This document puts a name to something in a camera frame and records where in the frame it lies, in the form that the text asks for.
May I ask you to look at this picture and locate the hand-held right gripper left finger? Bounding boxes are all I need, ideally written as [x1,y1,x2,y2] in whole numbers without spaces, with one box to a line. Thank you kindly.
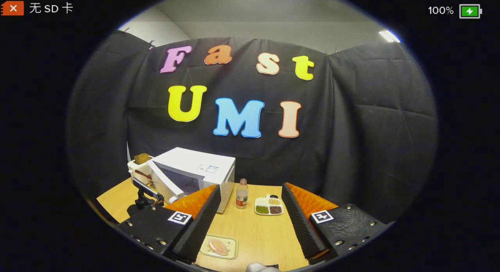
[116,183,222,265]

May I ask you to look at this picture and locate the sugar-coated bread roll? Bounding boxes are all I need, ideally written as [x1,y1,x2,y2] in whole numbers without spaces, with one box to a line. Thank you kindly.
[208,238,229,256]

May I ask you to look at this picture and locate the white divided bean dish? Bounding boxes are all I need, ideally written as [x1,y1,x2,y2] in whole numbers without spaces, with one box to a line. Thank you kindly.
[254,194,284,216]

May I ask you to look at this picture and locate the clear plastic water bottle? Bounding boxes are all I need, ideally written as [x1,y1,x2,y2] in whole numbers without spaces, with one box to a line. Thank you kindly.
[236,178,249,210]

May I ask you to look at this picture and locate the white microwave oven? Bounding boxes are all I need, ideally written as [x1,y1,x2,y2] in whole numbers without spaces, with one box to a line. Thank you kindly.
[148,147,236,214]

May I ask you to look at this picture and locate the slatted ceiling light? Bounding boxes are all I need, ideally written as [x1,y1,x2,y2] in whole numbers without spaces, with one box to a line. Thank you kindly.
[378,29,402,43]

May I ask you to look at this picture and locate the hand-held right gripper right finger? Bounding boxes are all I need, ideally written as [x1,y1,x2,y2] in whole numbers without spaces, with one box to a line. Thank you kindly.
[281,182,391,265]

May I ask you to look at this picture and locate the white toaster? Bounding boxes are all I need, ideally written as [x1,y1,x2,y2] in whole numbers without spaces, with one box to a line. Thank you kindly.
[127,153,154,183]

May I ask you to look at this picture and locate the black backdrop cloth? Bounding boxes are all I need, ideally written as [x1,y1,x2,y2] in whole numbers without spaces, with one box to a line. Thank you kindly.
[66,30,438,225]

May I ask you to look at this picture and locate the cream square tray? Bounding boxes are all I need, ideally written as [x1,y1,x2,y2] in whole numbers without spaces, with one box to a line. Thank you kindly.
[200,234,238,260]

